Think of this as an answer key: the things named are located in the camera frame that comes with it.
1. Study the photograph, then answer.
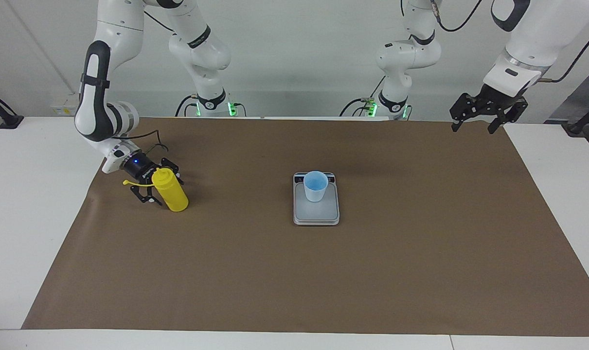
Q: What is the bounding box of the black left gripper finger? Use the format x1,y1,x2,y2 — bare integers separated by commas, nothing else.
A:
450,93,472,133
488,100,528,135

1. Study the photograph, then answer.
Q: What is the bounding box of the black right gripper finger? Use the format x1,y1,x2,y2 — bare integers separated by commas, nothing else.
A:
131,184,162,205
162,158,184,185

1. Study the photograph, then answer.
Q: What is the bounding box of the yellow squeeze bottle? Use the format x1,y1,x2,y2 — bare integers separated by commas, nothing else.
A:
123,167,189,212

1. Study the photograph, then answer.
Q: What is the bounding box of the light blue plastic cup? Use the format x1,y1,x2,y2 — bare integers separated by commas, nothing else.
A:
303,171,329,203

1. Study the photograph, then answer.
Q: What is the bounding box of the silver digital kitchen scale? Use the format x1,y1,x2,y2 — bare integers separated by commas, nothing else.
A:
293,172,340,226

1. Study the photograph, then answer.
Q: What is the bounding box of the black clamp stand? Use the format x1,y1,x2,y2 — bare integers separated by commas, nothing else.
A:
0,87,25,129
562,97,589,137

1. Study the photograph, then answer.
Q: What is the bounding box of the dark grey panel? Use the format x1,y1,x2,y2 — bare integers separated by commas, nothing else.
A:
545,61,589,124

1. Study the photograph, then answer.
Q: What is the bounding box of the brown paper table mat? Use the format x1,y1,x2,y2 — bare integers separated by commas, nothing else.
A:
22,117,589,337

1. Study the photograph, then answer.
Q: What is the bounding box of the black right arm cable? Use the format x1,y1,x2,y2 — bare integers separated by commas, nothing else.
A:
128,9,178,152

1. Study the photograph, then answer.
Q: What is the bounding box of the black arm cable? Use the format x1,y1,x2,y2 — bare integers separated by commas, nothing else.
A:
128,9,178,152
430,0,589,83

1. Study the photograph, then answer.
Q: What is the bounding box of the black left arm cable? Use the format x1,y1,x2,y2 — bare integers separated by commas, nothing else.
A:
430,0,589,83

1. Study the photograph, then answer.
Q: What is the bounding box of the black base cable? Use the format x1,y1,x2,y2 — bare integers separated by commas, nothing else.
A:
175,94,200,117
339,97,375,117

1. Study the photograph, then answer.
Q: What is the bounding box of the white wall socket strip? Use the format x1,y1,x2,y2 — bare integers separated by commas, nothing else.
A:
50,100,79,117

